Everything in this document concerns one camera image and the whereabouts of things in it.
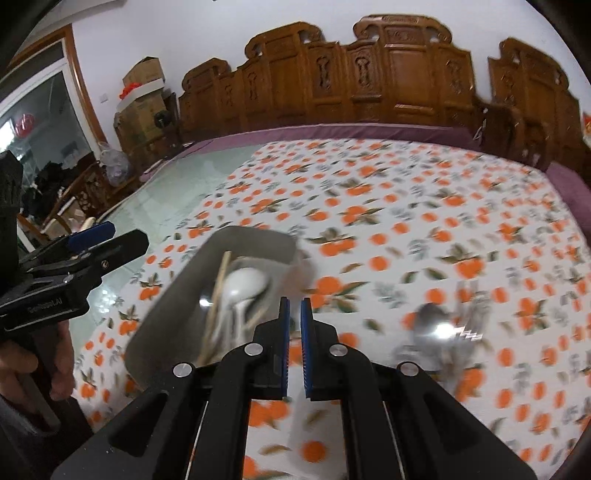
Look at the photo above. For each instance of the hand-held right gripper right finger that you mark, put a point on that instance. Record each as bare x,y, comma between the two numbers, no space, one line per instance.
305,341

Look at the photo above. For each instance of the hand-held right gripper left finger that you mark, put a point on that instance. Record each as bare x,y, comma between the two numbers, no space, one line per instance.
285,332

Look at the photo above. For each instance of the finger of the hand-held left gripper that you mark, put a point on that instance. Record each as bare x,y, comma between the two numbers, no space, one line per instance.
115,249
92,233

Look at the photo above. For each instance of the large white spoon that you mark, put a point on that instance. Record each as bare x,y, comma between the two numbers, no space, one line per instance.
244,284

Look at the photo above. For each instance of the rectangular metal tray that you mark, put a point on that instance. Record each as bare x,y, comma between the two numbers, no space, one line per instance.
184,295

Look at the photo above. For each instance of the large metal spoon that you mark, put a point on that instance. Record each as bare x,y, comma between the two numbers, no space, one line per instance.
431,323

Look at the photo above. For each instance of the metal fork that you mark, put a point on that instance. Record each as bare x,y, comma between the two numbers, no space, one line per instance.
471,318

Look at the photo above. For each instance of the person's left hand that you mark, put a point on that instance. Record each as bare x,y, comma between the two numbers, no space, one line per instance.
60,360

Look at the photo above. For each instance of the wooden side chair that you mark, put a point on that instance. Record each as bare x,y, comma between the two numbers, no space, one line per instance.
83,194

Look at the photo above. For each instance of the pile of dark clothes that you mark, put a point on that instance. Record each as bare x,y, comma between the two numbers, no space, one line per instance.
46,184

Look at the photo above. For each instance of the clear plastic bag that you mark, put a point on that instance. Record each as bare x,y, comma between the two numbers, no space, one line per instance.
113,164

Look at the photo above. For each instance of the large cardboard box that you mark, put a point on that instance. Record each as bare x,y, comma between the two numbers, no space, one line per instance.
143,120

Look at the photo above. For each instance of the red round door decoration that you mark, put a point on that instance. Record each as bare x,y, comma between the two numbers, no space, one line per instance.
25,124

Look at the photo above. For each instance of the small black fan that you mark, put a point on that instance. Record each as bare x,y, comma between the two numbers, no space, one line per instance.
163,118

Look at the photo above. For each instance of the orange plastic item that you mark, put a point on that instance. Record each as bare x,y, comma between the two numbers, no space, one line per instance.
128,91

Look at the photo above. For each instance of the orange fruit print tablecloth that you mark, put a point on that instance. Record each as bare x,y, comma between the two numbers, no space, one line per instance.
415,221

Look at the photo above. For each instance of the small cardboard box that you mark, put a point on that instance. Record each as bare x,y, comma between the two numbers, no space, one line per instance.
145,74

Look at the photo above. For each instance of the carved wooden sofa bench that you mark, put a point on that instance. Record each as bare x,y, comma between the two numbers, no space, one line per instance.
397,78

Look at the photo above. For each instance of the purple armchair seat cushion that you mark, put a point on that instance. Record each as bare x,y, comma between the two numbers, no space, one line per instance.
572,189

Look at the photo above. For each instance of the carved wooden armchair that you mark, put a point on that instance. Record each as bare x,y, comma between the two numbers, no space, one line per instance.
531,92

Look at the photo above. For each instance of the red gift box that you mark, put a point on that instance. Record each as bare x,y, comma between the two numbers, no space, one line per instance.
587,124

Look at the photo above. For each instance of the glass door wooden frame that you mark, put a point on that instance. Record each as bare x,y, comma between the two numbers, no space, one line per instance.
55,92

